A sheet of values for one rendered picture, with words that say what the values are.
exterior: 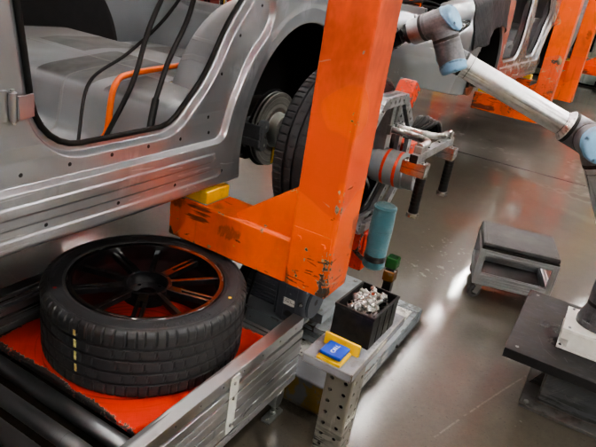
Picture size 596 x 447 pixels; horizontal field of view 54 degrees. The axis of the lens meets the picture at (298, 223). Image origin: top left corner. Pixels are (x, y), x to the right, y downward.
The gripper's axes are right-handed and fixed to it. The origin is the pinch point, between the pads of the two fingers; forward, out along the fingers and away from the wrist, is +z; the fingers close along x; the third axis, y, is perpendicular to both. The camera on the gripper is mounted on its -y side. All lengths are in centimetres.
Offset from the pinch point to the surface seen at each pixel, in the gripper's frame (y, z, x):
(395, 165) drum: -6.3, -1.9, -43.3
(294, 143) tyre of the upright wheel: -30.1, 20.5, -20.3
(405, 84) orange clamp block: 20.9, -3.1, -19.7
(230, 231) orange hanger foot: -59, 39, -39
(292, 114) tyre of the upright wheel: -24.8, 20.5, -11.3
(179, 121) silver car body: -63, 35, 3
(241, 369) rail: -96, 20, -69
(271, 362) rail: -80, 25, -79
